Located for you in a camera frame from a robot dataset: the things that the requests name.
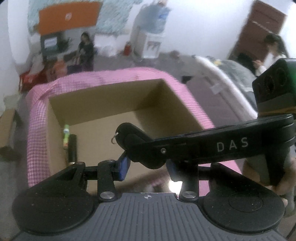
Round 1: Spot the green glue stick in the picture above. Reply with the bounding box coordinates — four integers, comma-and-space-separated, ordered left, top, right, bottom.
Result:
63, 125, 70, 149

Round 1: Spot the right hand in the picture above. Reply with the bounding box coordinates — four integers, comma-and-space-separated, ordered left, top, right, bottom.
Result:
242, 138, 296, 218

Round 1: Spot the black cylinder stick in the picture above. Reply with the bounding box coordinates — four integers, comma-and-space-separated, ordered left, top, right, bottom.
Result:
68, 134, 77, 164

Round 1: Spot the brown cardboard box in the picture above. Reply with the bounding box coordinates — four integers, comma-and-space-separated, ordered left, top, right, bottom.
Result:
47, 79, 212, 174

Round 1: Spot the grey sofa with blanket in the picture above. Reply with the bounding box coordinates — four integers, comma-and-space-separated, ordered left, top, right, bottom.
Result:
187, 55, 262, 130

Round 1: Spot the person in white top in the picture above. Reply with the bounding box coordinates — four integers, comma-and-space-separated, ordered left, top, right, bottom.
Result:
253, 34, 289, 77

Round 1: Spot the pink checkered tablecloth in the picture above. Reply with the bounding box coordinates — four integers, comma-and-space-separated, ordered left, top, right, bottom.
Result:
25, 67, 243, 197

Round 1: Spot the seated person in black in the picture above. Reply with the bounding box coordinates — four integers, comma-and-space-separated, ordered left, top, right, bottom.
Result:
75, 32, 94, 71

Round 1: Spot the brown wooden door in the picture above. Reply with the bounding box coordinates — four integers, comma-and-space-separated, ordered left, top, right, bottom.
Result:
228, 1, 286, 61

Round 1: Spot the red fire extinguisher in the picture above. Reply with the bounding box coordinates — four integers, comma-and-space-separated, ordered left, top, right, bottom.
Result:
123, 41, 132, 56

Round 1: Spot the water dispenser with bottle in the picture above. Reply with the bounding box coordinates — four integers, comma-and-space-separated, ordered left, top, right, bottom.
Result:
130, 1, 171, 59

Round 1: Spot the orange board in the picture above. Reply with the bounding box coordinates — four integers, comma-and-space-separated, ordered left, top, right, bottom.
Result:
38, 1, 102, 36

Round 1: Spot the blue patterned wall cloth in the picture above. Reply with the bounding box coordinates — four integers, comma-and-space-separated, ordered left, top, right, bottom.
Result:
27, 0, 142, 35

